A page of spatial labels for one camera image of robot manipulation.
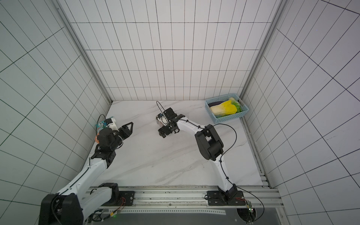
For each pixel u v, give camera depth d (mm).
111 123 722
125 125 751
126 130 736
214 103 1129
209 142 563
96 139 601
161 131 876
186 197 744
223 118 1012
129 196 728
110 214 670
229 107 1037
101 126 1004
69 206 413
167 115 805
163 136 876
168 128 850
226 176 607
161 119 871
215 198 726
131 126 794
